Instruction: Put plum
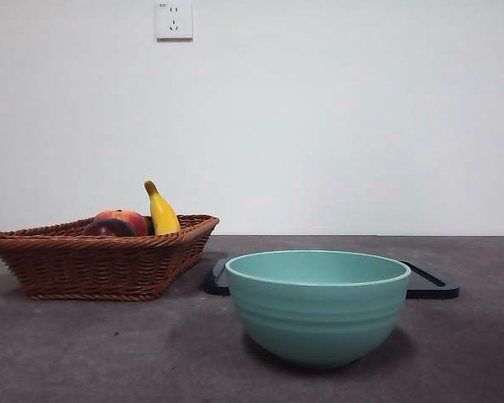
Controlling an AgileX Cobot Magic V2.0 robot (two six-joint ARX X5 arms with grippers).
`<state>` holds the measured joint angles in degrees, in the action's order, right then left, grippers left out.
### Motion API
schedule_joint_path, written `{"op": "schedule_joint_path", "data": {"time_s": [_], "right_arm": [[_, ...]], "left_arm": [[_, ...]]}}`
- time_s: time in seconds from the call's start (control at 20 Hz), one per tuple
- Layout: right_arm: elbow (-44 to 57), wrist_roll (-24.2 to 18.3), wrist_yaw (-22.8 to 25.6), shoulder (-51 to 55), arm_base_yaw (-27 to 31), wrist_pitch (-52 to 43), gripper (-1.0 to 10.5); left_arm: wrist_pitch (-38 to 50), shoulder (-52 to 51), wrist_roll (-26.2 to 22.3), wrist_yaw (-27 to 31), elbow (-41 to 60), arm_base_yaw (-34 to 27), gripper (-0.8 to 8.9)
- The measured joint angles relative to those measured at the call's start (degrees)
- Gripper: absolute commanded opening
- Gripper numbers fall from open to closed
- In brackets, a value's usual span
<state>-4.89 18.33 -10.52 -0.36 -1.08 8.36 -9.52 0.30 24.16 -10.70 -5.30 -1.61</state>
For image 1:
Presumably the teal ribbed bowl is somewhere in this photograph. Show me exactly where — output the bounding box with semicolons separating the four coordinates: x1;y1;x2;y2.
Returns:
224;249;412;370

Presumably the dark purple plum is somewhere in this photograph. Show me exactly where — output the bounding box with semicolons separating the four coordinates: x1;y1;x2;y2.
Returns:
81;218;139;238

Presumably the yellow banana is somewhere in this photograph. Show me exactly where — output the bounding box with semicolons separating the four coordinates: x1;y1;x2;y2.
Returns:
144;180;182;236

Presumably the red orange peach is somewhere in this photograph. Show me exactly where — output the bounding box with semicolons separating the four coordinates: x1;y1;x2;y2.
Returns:
92;209;150;237

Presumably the brown wicker basket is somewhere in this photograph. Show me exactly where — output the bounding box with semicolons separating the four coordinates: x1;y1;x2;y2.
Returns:
0;213;221;301

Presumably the black rectangular tray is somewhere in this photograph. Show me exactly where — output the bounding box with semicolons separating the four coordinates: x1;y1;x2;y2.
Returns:
203;256;461;300

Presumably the white wall socket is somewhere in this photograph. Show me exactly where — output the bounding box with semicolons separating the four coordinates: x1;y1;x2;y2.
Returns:
155;0;194;43

